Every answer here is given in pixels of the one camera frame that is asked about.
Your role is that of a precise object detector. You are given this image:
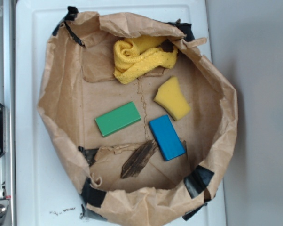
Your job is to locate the dark brown wood chip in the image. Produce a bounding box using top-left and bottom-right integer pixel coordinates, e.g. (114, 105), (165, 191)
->
(121, 140), (158, 179)

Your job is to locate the brown paper bag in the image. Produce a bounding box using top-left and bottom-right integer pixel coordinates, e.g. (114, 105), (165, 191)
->
(38, 7), (238, 226)

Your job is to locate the yellow sponge piece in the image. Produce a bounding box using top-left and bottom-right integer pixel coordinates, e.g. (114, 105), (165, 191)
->
(154, 76), (191, 121)

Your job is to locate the green rectangular block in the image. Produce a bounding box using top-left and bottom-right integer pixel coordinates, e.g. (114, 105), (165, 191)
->
(95, 102), (141, 137)

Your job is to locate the blue rectangular block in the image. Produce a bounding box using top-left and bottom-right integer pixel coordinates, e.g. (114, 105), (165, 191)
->
(149, 115), (186, 161)

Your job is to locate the yellow microfiber cloth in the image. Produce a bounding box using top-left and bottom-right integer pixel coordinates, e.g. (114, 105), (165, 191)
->
(113, 35), (178, 84)

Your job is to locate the white plastic tray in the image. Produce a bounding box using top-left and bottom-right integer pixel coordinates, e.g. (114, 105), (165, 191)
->
(15, 0), (209, 226)

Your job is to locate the aluminium frame rail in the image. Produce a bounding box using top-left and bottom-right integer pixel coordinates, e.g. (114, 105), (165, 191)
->
(0, 0), (16, 226)

